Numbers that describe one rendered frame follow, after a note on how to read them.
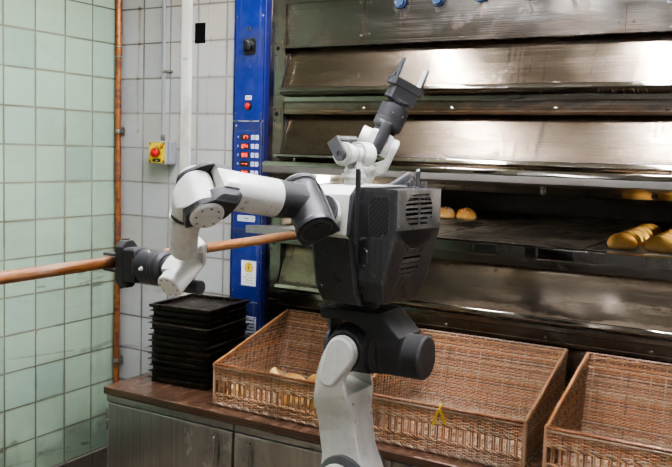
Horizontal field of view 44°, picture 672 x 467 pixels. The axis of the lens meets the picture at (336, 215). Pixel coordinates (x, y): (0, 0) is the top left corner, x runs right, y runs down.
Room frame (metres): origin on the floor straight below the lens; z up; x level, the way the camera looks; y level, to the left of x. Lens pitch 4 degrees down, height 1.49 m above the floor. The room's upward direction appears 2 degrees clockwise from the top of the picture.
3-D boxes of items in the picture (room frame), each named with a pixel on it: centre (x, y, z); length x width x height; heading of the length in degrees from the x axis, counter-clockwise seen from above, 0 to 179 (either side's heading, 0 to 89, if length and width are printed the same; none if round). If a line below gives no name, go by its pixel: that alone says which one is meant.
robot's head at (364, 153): (2.18, -0.05, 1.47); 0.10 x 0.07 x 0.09; 142
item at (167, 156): (3.60, 0.76, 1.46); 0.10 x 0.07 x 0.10; 60
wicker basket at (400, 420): (2.65, -0.43, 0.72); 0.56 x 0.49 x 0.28; 61
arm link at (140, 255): (2.07, 0.49, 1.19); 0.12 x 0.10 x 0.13; 60
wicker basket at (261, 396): (2.94, 0.07, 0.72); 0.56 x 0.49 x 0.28; 60
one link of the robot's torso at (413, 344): (2.13, -0.12, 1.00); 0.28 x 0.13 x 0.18; 60
